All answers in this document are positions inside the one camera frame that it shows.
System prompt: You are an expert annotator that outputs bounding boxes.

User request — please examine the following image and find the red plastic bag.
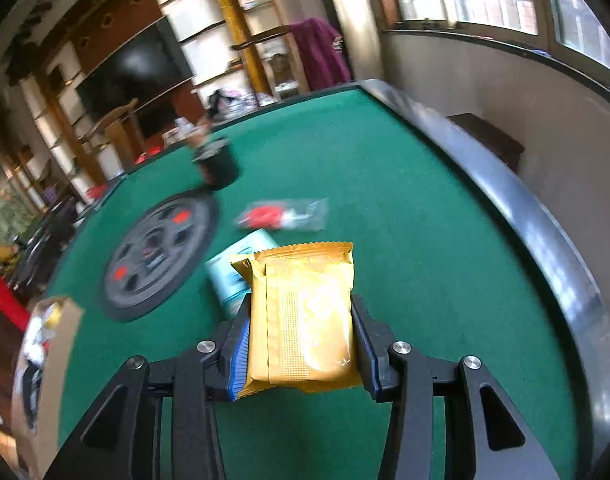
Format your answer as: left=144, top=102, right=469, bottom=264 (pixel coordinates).
left=135, top=147, right=166, bottom=166

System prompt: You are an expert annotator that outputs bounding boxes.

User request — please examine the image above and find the wooden chair with carved back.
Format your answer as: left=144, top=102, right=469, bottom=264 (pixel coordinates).
left=230, top=24, right=306, bottom=98

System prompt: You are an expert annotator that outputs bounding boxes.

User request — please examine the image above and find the shallow cardboard box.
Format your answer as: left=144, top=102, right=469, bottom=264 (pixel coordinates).
left=10, top=296, right=86, bottom=480

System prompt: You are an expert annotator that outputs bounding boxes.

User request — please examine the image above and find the clear bag with red item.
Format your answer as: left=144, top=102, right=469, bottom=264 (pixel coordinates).
left=235, top=197, right=330, bottom=233

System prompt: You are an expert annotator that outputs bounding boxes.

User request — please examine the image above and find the pile of clothes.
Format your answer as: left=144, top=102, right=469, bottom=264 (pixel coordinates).
left=205, top=87, right=262, bottom=121

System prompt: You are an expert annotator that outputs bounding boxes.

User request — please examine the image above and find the long black bag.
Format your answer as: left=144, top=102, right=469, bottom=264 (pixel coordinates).
left=7, top=197, right=80, bottom=293

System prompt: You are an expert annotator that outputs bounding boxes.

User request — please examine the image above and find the black ink bottle red label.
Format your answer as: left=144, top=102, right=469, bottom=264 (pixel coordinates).
left=187, top=130, right=242, bottom=192

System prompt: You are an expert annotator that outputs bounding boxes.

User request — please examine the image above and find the blue and white packet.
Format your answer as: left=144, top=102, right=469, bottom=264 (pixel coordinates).
left=205, top=228, right=280, bottom=320

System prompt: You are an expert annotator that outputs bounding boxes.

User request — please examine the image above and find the black flat television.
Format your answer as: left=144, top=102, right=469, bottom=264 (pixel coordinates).
left=75, top=15, right=196, bottom=133

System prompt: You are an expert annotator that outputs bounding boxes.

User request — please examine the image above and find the maroon cloth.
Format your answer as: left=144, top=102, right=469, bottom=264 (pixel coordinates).
left=290, top=16, right=353, bottom=92

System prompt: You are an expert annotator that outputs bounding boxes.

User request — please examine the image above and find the yellow snack packet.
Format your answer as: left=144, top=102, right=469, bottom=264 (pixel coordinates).
left=230, top=241, right=362, bottom=401

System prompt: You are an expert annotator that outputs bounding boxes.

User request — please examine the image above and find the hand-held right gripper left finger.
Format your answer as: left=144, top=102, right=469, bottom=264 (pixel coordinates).
left=44, top=294, right=253, bottom=480

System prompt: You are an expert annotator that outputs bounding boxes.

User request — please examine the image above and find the round table control panel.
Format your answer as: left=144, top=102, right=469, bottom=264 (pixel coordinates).
left=101, top=191, right=220, bottom=323

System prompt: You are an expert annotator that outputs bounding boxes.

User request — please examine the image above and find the dark wooden cabinet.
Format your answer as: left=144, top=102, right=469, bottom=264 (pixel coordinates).
left=445, top=112, right=526, bottom=173

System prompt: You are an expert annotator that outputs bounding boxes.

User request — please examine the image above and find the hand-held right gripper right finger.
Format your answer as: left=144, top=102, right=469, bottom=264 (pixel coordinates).
left=350, top=292, right=560, bottom=480

